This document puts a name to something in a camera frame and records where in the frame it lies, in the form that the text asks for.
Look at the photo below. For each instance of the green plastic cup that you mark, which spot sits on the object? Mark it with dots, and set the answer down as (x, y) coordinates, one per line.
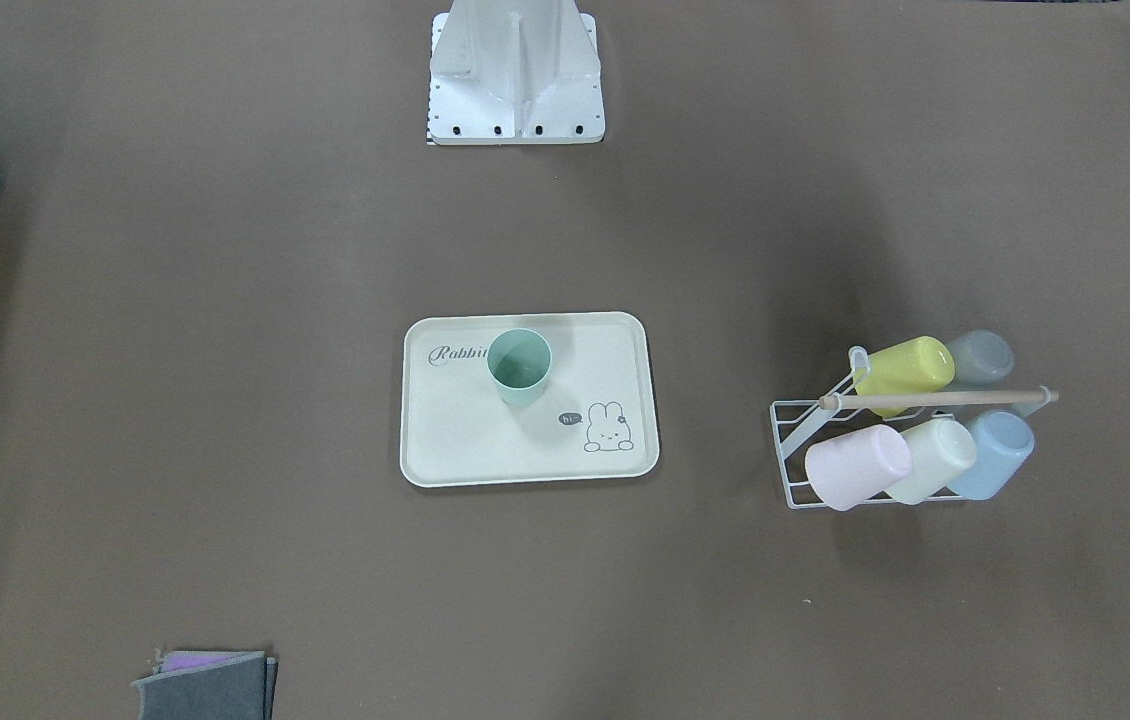
(519, 362)

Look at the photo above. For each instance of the cream rabbit tray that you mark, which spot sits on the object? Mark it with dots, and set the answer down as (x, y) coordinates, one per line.
(597, 418)

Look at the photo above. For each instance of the pink plastic cup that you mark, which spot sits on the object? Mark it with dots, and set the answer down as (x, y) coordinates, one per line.
(847, 470)

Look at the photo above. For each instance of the yellow plastic cup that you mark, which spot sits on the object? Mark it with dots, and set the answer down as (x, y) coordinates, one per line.
(914, 367)

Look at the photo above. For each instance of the cream white plastic cup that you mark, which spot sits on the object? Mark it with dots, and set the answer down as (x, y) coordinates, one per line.
(942, 449)

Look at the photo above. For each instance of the grey plastic cup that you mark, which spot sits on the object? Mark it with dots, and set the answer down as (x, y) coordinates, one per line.
(982, 359)

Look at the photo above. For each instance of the light blue plastic cup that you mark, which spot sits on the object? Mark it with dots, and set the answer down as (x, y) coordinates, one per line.
(1003, 443)

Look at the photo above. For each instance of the folded grey cloth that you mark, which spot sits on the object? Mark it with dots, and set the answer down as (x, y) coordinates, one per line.
(208, 684)

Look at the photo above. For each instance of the wooden rack handle rod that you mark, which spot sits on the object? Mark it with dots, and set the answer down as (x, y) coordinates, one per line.
(1040, 396)

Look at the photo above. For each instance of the white wire cup rack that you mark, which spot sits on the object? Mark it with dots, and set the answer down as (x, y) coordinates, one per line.
(796, 425)

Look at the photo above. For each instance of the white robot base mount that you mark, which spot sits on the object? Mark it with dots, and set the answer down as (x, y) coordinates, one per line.
(514, 73)

